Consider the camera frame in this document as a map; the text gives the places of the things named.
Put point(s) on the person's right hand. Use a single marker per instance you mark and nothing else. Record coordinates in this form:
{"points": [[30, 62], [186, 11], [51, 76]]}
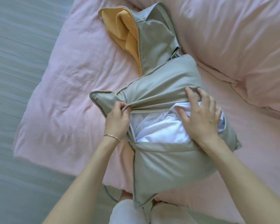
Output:
{"points": [[203, 121]]}

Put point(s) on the person's left hand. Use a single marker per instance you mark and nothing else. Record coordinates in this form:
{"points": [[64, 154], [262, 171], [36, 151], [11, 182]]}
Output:
{"points": [[116, 123]]}

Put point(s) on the white cushion insert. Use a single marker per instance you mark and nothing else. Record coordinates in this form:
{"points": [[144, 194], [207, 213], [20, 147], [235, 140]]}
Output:
{"points": [[158, 130]]}

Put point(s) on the grey-green cushion cover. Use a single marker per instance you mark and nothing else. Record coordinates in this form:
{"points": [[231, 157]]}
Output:
{"points": [[168, 160], [154, 37]]}

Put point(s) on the person's right forearm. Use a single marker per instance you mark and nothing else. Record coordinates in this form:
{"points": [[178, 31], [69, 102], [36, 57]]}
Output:
{"points": [[249, 184]]}

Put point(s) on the person's left forearm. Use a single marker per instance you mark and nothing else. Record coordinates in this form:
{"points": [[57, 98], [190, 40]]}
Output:
{"points": [[79, 181]]}

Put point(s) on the person's white trousers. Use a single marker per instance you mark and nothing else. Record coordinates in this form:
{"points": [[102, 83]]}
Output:
{"points": [[123, 213]]}

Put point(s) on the pink bed sheet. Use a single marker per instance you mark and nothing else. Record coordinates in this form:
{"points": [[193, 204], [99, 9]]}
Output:
{"points": [[72, 90]]}

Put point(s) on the pink duvet with white ruffle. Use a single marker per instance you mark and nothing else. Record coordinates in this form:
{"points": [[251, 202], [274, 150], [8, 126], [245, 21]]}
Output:
{"points": [[235, 39]]}

